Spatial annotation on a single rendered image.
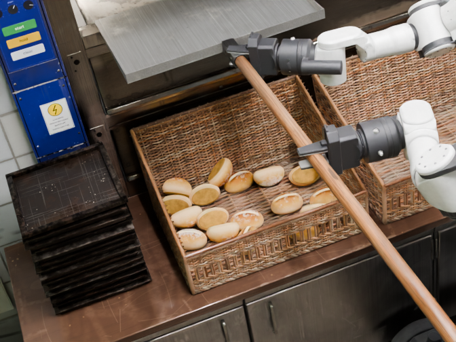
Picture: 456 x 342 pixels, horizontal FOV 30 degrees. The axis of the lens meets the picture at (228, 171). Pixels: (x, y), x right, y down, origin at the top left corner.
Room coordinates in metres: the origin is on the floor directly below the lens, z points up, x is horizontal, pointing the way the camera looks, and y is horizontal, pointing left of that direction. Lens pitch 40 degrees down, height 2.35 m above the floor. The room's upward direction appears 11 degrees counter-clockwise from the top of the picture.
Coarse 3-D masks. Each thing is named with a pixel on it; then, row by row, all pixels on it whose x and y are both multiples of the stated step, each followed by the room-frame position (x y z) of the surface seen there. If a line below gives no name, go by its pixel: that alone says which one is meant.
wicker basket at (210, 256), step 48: (240, 96) 2.14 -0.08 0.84; (288, 96) 2.16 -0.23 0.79; (144, 144) 2.06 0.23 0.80; (192, 144) 2.08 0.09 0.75; (240, 144) 2.10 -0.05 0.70; (288, 144) 2.12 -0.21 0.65; (240, 192) 1.99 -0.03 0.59; (240, 240) 1.65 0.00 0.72; (288, 240) 1.68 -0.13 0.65; (336, 240) 1.71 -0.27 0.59; (192, 288) 1.62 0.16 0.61
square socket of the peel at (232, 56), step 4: (224, 40) 1.87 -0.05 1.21; (228, 40) 1.87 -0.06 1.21; (232, 40) 1.87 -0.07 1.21; (224, 44) 1.85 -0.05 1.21; (228, 44) 1.85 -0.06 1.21; (232, 44) 1.85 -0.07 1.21; (236, 44) 1.84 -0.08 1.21; (224, 48) 1.85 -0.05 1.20; (224, 52) 1.86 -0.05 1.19; (228, 56) 1.83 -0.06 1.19; (232, 56) 1.79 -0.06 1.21; (236, 56) 1.79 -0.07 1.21; (232, 60) 1.80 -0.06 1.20
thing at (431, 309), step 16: (240, 64) 1.76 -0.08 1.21; (256, 80) 1.67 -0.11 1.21; (272, 96) 1.59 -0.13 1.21; (272, 112) 1.55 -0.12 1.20; (288, 128) 1.47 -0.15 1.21; (304, 144) 1.40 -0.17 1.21; (320, 160) 1.34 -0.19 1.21; (320, 176) 1.31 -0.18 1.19; (336, 176) 1.28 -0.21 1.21; (336, 192) 1.24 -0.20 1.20; (352, 208) 1.18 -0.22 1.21; (368, 224) 1.13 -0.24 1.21; (368, 240) 1.11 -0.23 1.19; (384, 240) 1.08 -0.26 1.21; (384, 256) 1.05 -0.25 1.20; (400, 256) 1.04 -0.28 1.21; (400, 272) 1.00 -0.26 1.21; (416, 288) 0.96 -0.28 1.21; (432, 304) 0.92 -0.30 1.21; (432, 320) 0.89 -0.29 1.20; (448, 320) 0.88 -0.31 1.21; (448, 336) 0.85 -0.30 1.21
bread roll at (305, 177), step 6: (294, 168) 1.99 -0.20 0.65; (300, 168) 1.98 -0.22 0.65; (312, 168) 1.98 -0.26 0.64; (294, 174) 1.97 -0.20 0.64; (300, 174) 1.97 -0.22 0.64; (306, 174) 1.97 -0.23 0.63; (312, 174) 1.97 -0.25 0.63; (318, 174) 1.97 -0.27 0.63; (294, 180) 1.96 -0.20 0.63; (300, 180) 1.96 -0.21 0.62; (306, 180) 1.96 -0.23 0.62; (312, 180) 1.95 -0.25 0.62
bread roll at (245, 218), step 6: (246, 210) 1.85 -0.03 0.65; (252, 210) 1.84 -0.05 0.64; (234, 216) 1.84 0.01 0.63; (240, 216) 1.83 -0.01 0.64; (246, 216) 1.83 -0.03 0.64; (252, 216) 1.82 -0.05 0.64; (258, 216) 1.83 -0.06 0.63; (240, 222) 1.82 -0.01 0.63; (246, 222) 1.82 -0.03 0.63; (252, 222) 1.81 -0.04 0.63; (258, 222) 1.82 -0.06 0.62; (240, 228) 1.81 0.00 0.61
